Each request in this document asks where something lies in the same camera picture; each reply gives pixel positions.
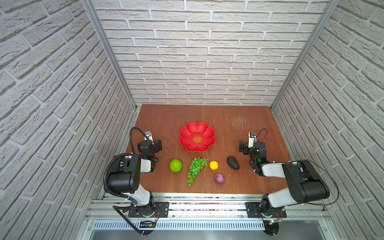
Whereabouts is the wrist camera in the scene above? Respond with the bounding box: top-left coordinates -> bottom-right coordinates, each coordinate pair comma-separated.
145,131 -> 153,142
248,132 -> 258,148

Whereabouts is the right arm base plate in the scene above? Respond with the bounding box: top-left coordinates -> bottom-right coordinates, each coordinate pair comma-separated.
245,202 -> 287,219

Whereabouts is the green bumpy custard apple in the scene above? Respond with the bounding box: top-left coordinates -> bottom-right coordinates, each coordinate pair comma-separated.
170,159 -> 183,173

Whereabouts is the small electronics board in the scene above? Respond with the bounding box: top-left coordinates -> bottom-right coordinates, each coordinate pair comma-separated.
140,221 -> 157,229

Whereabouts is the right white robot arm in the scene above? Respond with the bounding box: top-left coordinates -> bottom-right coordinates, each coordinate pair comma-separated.
239,140 -> 330,218

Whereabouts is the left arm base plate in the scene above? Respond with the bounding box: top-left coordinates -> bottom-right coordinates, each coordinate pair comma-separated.
128,202 -> 170,218

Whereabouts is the left corner aluminium post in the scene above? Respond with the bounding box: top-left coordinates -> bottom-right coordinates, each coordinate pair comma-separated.
82,0 -> 137,111

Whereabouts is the dark fake avocado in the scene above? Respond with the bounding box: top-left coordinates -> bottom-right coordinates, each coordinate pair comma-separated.
227,156 -> 240,171

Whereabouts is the red flower-shaped fruit bowl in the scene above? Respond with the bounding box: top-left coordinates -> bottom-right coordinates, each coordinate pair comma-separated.
179,122 -> 216,153

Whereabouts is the green grape bunch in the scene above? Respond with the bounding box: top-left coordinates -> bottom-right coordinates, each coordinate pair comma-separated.
188,157 -> 208,187

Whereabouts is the right thin black cable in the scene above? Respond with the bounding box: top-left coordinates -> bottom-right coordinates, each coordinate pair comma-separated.
257,128 -> 340,207

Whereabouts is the corner aluminium post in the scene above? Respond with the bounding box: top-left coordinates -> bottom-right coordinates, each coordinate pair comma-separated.
270,0 -> 340,111
82,0 -> 137,111

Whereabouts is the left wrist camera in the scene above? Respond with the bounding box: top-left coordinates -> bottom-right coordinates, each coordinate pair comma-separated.
145,131 -> 153,142

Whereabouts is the purple fake fruit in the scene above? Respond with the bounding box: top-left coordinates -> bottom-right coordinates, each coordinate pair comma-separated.
214,173 -> 225,185

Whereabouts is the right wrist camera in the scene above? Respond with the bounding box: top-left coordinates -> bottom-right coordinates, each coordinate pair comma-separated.
248,132 -> 258,148

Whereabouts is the yellow fake lemon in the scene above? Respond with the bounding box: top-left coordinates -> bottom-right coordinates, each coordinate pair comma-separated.
210,161 -> 219,171

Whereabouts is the aluminium frame rail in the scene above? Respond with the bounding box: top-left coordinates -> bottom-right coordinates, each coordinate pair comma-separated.
76,193 -> 341,240

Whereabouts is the right corner aluminium post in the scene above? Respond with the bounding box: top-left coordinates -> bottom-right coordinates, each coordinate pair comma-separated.
270,0 -> 340,111

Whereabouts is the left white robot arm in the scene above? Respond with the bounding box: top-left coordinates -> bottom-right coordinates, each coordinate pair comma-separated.
103,140 -> 162,218

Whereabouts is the left black corrugated cable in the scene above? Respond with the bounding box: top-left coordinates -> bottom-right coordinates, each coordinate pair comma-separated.
103,126 -> 150,235

